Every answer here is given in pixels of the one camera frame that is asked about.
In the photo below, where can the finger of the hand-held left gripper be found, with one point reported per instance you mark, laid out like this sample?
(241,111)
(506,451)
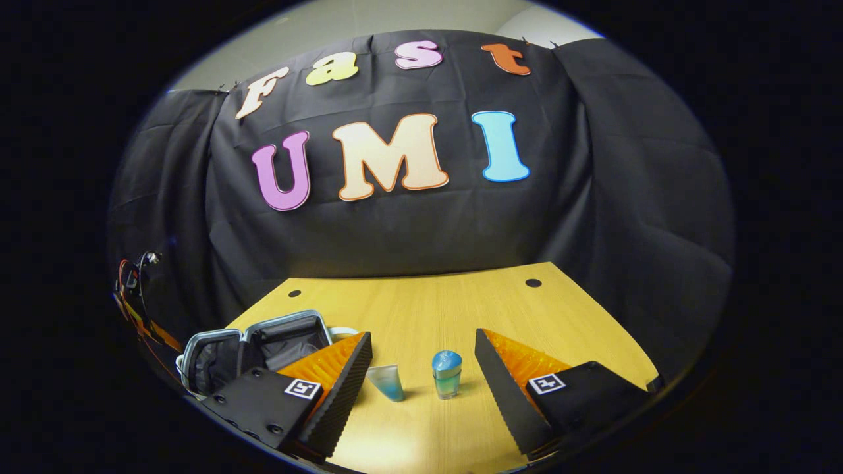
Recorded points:
(158,334)

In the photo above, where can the black backdrop cloth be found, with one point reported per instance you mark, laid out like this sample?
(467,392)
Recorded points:
(408,237)

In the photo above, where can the pale blue small suitcase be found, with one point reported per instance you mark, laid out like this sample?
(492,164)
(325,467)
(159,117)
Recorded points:
(283,339)

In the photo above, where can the white and blue tube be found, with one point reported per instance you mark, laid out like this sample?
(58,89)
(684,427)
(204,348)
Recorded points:
(390,383)

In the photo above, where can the clear blue bottle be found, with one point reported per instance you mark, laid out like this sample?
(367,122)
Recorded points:
(447,375)

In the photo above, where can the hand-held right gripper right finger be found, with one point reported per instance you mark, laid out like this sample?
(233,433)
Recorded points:
(504,401)

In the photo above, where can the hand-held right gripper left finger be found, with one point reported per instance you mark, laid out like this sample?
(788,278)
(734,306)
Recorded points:
(342,395)

